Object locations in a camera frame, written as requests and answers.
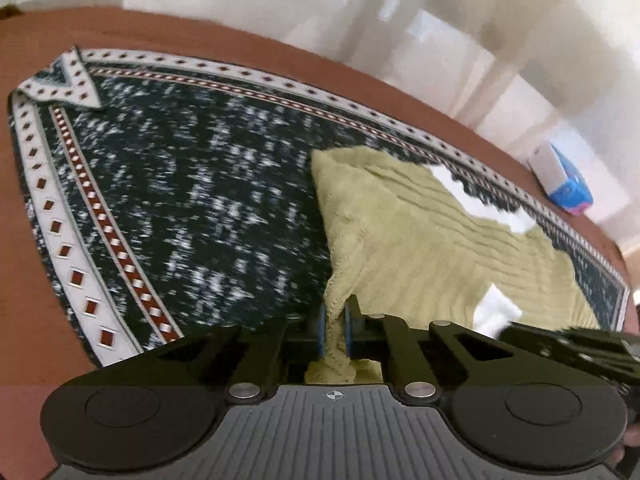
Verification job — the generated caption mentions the olive green knit garment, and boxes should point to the olive green knit garment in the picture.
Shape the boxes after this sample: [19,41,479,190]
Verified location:
[305,146,598,385]

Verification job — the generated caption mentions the blue tissue pack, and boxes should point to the blue tissue pack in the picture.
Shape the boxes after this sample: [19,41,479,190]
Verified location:
[527,142,593,217]

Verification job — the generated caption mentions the dark patterned rug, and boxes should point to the dark patterned rug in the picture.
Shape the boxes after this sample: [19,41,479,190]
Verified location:
[8,48,629,366]

